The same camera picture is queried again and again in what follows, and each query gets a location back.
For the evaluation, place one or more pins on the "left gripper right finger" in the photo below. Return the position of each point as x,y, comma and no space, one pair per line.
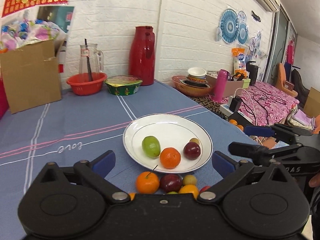
234,175

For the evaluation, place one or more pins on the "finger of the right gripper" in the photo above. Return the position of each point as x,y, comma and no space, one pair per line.
276,131
257,152

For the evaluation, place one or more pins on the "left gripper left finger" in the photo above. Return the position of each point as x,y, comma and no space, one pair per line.
92,174

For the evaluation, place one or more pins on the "small red tomato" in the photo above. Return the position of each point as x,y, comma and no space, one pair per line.
204,189

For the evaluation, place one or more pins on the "small orange mandarin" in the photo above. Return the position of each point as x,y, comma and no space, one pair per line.
132,195

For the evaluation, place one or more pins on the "dark red plum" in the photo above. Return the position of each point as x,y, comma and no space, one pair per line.
192,150
170,182

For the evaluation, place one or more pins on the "yellow-orange small citrus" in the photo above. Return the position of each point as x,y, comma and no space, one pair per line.
190,188

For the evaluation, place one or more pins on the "large orange mandarin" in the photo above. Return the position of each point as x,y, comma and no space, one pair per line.
170,158

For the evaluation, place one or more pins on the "person's left hand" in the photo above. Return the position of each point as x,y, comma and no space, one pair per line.
315,181

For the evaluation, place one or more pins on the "pink floral side tablecloth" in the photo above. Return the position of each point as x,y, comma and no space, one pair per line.
264,104

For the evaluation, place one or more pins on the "oranges on side shelf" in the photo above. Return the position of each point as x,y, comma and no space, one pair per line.
235,123

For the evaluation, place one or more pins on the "blue striped tablecloth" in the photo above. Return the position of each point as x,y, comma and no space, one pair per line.
84,127

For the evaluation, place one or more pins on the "black power adapter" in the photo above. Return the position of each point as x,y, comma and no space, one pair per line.
235,104

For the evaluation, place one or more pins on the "orange with stem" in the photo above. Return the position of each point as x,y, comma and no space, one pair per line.
147,182

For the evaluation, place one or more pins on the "white ceramic plate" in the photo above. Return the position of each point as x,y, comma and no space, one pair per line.
171,131

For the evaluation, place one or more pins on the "snack package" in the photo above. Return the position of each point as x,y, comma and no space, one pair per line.
239,64

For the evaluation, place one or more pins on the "pink bottle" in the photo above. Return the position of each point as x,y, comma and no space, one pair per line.
220,84

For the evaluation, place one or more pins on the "stacked bowls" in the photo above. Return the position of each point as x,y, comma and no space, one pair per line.
195,82

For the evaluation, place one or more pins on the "red plastic basket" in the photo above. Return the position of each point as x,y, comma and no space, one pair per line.
81,85

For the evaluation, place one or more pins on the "green foil bowl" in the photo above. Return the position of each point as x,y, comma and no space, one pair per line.
123,84

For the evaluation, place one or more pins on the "black spoon in pitcher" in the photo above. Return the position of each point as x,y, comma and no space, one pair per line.
88,63

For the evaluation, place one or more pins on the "pink tote bag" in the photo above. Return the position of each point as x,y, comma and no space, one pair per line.
4,106

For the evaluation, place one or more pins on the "glass pitcher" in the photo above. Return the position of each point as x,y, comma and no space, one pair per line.
96,59

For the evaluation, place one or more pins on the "cardboard box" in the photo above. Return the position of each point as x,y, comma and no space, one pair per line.
31,76

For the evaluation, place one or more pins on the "blue paper fan decoration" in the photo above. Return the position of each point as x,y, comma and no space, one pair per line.
229,25

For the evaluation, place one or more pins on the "red thermos jug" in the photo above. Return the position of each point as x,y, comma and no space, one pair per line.
142,55

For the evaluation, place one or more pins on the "floral cloth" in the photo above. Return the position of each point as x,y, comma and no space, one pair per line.
25,32

